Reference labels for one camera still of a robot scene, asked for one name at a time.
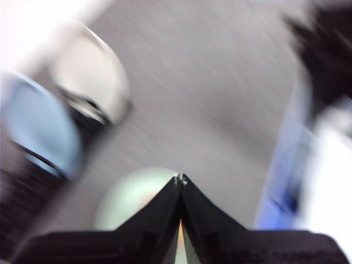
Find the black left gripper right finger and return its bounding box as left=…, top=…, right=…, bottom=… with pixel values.
left=180, top=173, right=352, bottom=264

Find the cream round plate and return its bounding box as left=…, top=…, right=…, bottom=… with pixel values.
left=51, top=24, right=131, bottom=126

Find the blue round plate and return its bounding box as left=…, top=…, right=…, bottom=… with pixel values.
left=0, top=74, right=84, bottom=180

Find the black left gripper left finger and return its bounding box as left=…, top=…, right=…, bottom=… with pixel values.
left=13, top=175, right=183, bottom=264

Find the green round plate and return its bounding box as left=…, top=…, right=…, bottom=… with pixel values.
left=94, top=166, right=195, bottom=264

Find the red yellow apple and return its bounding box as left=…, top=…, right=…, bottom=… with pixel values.
left=177, top=218, right=186, bottom=243

